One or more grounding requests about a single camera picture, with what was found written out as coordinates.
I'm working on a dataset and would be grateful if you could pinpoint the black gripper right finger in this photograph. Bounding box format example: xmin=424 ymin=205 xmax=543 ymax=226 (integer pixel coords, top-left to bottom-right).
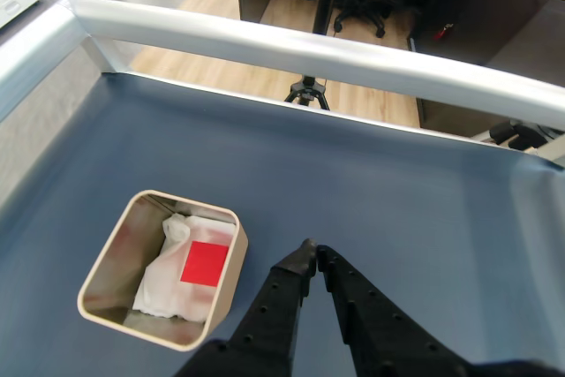
xmin=316 ymin=244 xmax=474 ymax=377

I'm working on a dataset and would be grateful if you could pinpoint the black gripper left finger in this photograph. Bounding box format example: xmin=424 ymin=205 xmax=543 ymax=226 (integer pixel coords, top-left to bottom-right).
xmin=174 ymin=238 xmax=319 ymax=377

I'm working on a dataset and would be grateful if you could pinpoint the red cube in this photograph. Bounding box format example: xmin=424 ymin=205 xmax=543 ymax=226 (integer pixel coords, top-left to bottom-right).
xmin=179 ymin=240 xmax=230 ymax=287

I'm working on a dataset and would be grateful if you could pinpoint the beige square box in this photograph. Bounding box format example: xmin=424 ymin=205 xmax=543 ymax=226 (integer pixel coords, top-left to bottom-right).
xmin=77 ymin=189 xmax=250 ymax=354

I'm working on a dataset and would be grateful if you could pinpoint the white crumpled tissue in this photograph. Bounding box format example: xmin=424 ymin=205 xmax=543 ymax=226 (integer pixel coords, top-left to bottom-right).
xmin=132 ymin=212 xmax=235 ymax=323

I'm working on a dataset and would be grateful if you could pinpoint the black tripod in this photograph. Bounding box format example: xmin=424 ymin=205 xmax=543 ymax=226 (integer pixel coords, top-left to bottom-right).
xmin=283 ymin=74 xmax=332 ymax=112

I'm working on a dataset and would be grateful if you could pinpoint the red tag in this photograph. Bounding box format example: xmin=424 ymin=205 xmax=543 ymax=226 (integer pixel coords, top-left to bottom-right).
xmin=433 ymin=22 xmax=456 ymax=41

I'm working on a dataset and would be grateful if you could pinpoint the black office chair base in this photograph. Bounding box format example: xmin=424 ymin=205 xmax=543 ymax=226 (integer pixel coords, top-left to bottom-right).
xmin=333 ymin=0 xmax=394 ymax=38

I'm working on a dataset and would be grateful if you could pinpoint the dark brown desk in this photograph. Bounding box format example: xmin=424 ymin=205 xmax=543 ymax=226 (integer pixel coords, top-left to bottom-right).
xmin=414 ymin=0 xmax=565 ymax=138

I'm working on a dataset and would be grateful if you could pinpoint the silver cart rail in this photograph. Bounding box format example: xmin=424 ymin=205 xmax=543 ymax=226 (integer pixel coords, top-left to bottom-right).
xmin=0 ymin=0 xmax=565 ymax=133

